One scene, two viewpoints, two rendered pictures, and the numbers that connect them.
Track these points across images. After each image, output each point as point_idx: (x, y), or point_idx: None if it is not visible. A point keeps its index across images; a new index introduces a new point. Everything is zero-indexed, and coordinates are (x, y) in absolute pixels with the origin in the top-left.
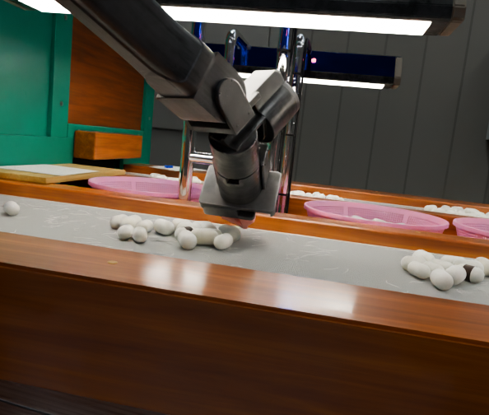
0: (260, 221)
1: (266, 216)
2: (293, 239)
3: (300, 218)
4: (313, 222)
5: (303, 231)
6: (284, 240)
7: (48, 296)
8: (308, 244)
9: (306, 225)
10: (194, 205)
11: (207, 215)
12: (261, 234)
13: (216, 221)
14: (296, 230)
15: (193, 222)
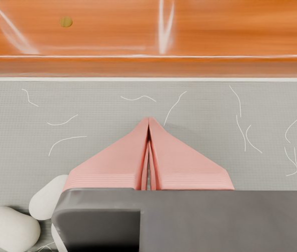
0: (172, 67)
1: (186, 60)
2: (252, 122)
3: (269, 38)
4: None
5: (267, 73)
6: (237, 144)
7: None
8: (290, 152)
9: (283, 65)
10: None
11: (44, 69)
12: (181, 116)
13: (72, 75)
14: (253, 72)
15: (31, 213)
